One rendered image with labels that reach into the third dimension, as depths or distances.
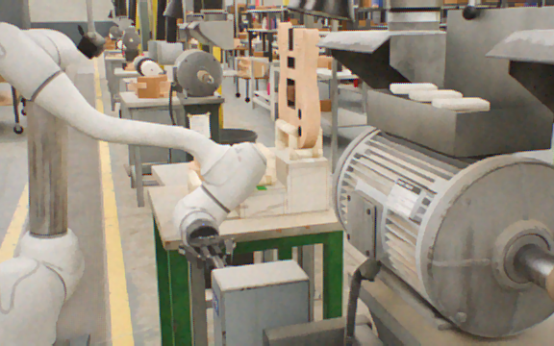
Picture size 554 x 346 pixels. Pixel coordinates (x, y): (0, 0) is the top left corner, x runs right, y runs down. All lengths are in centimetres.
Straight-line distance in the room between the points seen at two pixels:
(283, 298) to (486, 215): 41
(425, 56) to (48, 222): 111
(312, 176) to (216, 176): 59
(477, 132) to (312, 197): 124
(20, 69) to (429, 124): 98
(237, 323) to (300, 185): 100
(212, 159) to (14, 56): 50
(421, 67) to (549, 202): 39
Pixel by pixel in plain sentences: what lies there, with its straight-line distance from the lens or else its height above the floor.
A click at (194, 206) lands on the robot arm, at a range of 152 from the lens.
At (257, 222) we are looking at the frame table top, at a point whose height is 93.
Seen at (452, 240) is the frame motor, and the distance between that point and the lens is 83.
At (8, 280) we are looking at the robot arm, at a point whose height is 95.
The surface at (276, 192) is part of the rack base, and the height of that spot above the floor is 101.
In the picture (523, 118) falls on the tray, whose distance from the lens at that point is 90.
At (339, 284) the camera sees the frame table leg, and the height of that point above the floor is 71.
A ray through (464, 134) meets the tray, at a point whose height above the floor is 141.
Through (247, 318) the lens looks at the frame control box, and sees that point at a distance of 110.
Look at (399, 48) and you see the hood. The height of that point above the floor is 150.
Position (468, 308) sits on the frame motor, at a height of 118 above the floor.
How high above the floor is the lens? 156
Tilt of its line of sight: 14 degrees down
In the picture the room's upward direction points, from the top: 1 degrees counter-clockwise
